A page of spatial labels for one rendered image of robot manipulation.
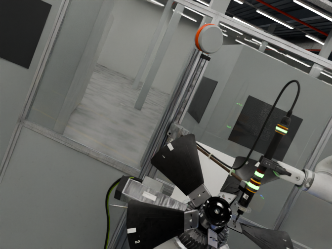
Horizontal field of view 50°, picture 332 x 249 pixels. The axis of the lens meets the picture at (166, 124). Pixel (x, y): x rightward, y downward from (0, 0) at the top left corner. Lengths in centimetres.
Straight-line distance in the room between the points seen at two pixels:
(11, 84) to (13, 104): 17
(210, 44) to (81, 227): 138
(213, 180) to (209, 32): 77
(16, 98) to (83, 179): 119
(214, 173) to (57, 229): 115
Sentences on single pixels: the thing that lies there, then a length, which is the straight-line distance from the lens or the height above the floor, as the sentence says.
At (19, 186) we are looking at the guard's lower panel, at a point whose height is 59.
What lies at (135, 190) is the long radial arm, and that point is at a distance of 158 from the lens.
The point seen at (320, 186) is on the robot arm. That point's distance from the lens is 150.
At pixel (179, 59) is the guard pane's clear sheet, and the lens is 213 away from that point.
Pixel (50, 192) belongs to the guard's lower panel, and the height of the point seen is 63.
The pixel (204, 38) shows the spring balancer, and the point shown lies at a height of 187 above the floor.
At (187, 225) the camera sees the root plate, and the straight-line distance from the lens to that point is 148.
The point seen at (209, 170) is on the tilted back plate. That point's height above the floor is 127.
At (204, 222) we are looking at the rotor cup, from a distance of 145.
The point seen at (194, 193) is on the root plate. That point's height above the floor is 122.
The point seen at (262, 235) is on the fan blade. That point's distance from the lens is 155.
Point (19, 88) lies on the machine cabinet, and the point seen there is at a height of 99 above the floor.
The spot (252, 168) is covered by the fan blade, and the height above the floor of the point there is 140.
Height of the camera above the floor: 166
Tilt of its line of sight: 9 degrees down
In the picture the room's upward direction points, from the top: 24 degrees clockwise
